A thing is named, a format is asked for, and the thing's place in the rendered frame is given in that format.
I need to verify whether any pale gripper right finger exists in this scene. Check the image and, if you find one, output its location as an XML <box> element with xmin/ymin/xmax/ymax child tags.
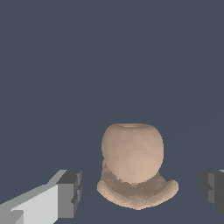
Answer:
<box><xmin>200</xmin><ymin>169</ymin><xmax>224</xmax><ymax>215</ymax></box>

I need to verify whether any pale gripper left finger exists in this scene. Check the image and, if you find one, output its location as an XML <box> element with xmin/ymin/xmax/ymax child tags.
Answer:
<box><xmin>0</xmin><ymin>169</ymin><xmax>83</xmax><ymax>224</ymax></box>

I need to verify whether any beige round object with base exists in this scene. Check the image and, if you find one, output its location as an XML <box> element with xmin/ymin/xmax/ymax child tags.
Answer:
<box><xmin>96</xmin><ymin>122</ymin><xmax>179</xmax><ymax>211</ymax></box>

